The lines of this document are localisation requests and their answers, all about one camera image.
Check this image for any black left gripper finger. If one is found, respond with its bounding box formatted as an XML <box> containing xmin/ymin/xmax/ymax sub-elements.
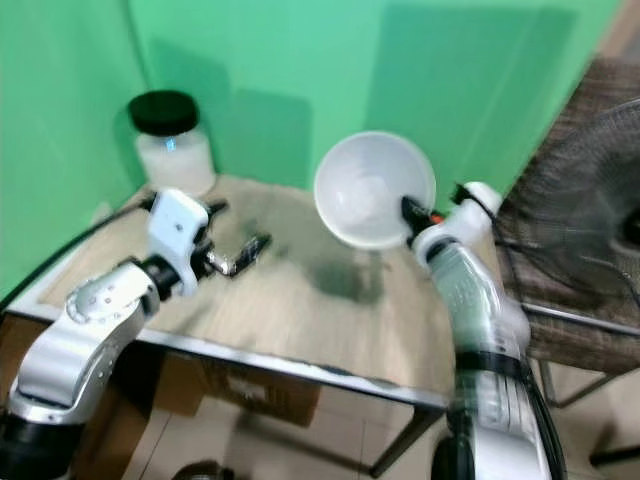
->
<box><xmin>226</xmin><ymin>233</ymin><xmax>273</xmax><ymax>275</ymax></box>

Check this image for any white plastic bowl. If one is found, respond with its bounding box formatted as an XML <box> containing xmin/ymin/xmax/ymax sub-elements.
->
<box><xmin>313</xmin><ymin>131</ymin><xmax>438</xmax><ymax>251</ymax></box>

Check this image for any glass jar with black lid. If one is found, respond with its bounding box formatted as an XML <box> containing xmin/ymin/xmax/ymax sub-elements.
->
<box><xmin>128</xmin><ymin>89</ymin><xmax>218</xmax><ymax>199</ymax></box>

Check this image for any small brown cardboard box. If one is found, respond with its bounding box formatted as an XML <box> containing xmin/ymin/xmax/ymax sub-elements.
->
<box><xmin>160</xmin><ymin>350</ymin><xmax>323</xmax><ymax>430</ymax></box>

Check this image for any black standing fan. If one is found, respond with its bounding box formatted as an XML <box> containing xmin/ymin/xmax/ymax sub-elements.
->
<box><xmin>493</xmin><ymin>98</ymin><xmax>640</xmax><ymax>469</ymax></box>

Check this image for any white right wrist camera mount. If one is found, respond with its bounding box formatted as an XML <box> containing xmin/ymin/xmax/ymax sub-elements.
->
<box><xmin>444</xmin><ymin>180</ymin><xmax>504</xmax><ymax>241</ymax></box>

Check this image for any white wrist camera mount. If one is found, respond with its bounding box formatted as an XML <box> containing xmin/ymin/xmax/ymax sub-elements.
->
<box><xmin>148</xmin><ymin>188</ymin><xmax>212</xmax><ymax>273</ymax></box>
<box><xmin>444</xmin><ymin>180</ymin><xmax>504</xmax><ymax>241</ymax></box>

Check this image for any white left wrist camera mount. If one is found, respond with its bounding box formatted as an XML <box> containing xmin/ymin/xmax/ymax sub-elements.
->
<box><xmin>148</xmin><ymin>188</ymin><xmax>212</xmax><ymax>273</ymax></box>

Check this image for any wooden table with metal frame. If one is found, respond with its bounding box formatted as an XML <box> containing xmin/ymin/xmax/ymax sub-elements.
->
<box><xmin>0</xmin><ymin>175</ymin><xmax>533</xmax><ymax>479</ymax></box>

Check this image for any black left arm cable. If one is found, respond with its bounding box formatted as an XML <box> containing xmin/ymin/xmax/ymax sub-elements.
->
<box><xmin>0</xmin><ymin>198</ymin><xmax>161</xmax><ymax>309</ymax></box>

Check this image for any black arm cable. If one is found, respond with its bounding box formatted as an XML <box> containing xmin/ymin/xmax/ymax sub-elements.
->
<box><xmin>0</xmin><ymin>198</ymin><xmax>161</xmax><ymax>309</ymax></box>
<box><xmin>525</xmin><ymin>375</ymin><xmax>569</xmax><ymax>480</ymax></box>

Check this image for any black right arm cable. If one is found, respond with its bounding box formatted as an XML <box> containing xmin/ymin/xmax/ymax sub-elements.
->
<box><xmin>525</xmin><ymin>375</ymin><xmax>569</xmax><ymax>480</ymax></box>

